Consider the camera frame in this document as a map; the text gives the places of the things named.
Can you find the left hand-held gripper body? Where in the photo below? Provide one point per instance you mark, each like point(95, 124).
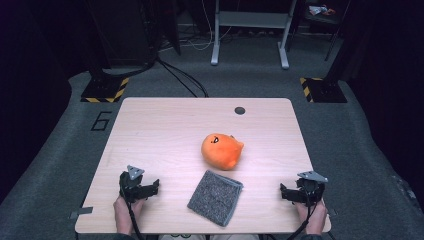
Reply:
point(131, 191)

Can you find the black tape floor marking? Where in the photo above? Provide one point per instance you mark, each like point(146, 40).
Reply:
point(106, 113)

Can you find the white metal stand frame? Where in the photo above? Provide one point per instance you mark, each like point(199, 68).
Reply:
point(253, 19)

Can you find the orange plush toy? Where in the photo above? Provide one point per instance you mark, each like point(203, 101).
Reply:
point(221, 151)

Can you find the black striped stand base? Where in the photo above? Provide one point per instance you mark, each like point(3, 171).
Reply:
point(103, 90)
point(325, 90)

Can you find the person's legs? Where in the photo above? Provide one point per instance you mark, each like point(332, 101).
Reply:
point(216, 237)

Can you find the small colourful object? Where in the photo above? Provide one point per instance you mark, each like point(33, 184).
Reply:
point(319, 10)

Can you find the person's left hand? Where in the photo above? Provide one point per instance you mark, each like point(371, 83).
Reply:
point(122, 215)

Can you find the dark round table grommet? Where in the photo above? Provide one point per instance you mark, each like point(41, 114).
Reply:
point(239, 110)

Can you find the grey fluffy cloth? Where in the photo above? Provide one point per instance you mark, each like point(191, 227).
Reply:
point(215, 198)

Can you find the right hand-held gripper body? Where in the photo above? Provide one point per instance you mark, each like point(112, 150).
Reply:
point(310, 191)

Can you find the black cabinet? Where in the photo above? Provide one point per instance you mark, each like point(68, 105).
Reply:
point(126, 30)

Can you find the person's right hand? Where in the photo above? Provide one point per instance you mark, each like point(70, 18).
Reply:
point(316, 218)

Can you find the dark curtain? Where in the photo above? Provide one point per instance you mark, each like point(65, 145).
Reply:
point(30, 83)
point(390, 83)

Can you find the dark side table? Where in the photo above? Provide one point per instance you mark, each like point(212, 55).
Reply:
point(333, 23)

